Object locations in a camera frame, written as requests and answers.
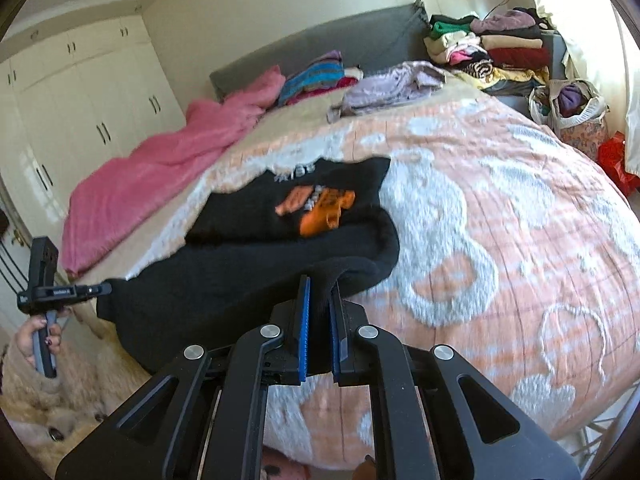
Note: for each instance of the orange white tufted bedspread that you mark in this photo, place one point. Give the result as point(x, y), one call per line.
point(500, 240)

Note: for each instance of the white bag of clothes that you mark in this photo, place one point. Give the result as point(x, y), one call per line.
point(570, 100)

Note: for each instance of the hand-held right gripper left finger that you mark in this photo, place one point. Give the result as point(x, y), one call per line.
point(302, 330)

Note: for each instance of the red bag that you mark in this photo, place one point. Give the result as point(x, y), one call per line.
point(615, 157)

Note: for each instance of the pink slipper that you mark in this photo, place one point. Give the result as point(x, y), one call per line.
point(280, 467)

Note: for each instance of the brown shoe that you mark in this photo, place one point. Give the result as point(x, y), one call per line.
point(365, 470)

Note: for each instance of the pile of folded clothes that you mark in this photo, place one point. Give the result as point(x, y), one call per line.
point(505, 55)

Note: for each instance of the lilac garment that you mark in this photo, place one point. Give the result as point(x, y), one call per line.
point(390, 87)

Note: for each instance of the black metal stand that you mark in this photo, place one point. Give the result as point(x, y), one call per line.
point(5, 260)

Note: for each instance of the grey quilted headboard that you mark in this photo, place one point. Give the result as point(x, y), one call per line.
point(350, 35)

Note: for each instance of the striped folded blanket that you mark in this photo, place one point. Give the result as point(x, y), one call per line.
point(315, 77)

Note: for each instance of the white curtain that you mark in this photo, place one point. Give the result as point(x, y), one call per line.
point(575, 10)

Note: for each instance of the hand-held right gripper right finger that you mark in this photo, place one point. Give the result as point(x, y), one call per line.
point(336, 330)

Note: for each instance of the pink blanket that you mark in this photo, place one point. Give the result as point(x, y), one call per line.
point(165, 160)

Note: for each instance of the person's left hand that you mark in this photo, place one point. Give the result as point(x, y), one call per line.
point(27, 340)

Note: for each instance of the white wardrobe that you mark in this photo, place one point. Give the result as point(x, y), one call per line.
point(85, 105)

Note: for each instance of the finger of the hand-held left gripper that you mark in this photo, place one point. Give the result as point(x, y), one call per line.
point(95, 289)

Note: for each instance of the black sweater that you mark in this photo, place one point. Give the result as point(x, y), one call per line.
point(225, 270)

